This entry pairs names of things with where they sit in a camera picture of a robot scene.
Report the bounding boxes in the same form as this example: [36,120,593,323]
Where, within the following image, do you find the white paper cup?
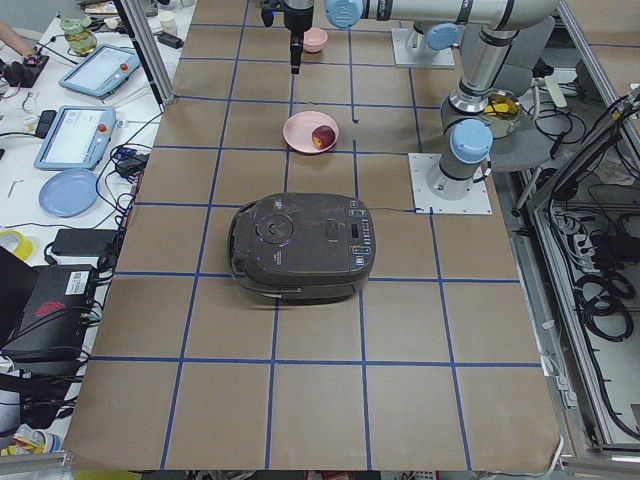
[158,10,178,36]

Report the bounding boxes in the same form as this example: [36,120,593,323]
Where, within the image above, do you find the pink plate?
[282,111,340,154]

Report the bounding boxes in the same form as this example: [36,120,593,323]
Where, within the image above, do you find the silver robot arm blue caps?
[324,1,558,181]

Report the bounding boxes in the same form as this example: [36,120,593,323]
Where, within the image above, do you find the black computer box red logo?
[1,265,98,362]

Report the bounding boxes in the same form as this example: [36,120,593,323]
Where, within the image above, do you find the blue teach pendant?
[58,45,141,99]
[34,105,116,171]

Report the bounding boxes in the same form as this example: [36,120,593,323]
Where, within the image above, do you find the dark grey rice cooker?
[227,192,376,301]

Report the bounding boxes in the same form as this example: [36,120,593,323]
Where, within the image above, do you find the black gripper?
[282,0,314,74]

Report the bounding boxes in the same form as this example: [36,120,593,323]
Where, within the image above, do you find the far blue teach pendant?
[58,45,141,99]

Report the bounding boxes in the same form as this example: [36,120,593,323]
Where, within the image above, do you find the yellow tape roll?
[0,230,34,261]

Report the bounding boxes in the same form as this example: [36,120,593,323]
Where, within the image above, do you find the black power adapter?
[51,229,116,257]

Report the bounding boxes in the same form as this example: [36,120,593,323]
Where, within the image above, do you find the near blue teach pendant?
[34,105,116,171]

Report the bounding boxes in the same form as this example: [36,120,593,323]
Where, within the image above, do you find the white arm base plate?
[408,153,492,215]

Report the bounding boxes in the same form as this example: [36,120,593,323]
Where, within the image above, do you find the green drink bottle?
[60,16,97,56]

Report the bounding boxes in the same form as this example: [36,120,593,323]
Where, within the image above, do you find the blue plate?
[38,168,97,218]

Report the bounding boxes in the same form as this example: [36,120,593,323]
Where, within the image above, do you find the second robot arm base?
[405,21,459,55]

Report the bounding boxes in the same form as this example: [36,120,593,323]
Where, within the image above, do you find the aluminium frame post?
[114,0,175,106]

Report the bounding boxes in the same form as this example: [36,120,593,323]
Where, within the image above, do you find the pink bowl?
[303,27,328,54]

